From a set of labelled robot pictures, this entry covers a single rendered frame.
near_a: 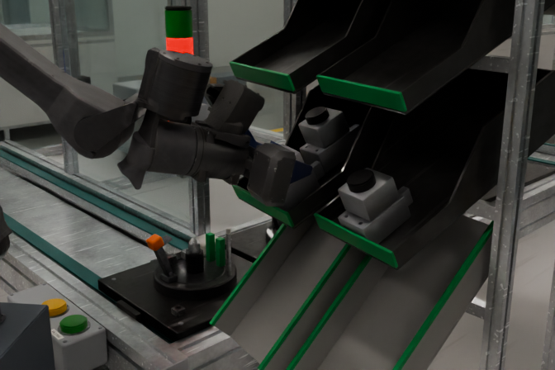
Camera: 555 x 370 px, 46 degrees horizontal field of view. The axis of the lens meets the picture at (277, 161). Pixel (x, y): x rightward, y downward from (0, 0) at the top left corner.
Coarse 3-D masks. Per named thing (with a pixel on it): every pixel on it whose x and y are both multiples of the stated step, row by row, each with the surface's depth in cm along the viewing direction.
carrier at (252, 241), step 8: (264, 224) 137; (272, 224) 130; (240, 232) 132; (248, 232) 132; (256, 232) 132; (264, 232) 132; (272, 232) 127; (232, 240) 128; (240, 240) 128; (248, 240) 128; (256, 240) 128; (264, 240) 128; (232, 248) 125; (240, 248) 125; (248, 248) 125; (256, 248) 125; (240, 256) 124; (248, 256) 122; (256, 256) 121
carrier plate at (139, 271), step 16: (128, 272) 115; (144, 272) 115; (240, 272) 115; (112, 288) 109; (128, 288) 109; (144, 288) 109; (128, 304) 105; (144, 304) 104; (160, 304) 104; (176, 304) 104; (192, 304) 104; (208, 304) 104; (144, 320) 102; (160, 320) 99; (176, 320) 99; (192, 320) 99; (208, 320) 99; (176, 336) 96
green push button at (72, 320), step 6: (66, 318) 99; (72, 318) 99; (78, 318) 99; (84, 318) 99; (60, 324) 98; (66, 324) 97; (72, 324) 97; (78, 324) 97; (84, 324) 98; (66, 330) 97; (72, 330) 97; (78, 330) 97
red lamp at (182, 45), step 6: (168, 42) 120; (174, 42) 120; (180, 42) 120; (186, 42) 120; (192, 42) 122; (168, 48) 121; (174, 48) 120; (180, 48) 120; (186, 48) 120; (192, 48) 122; (192, 54) 122
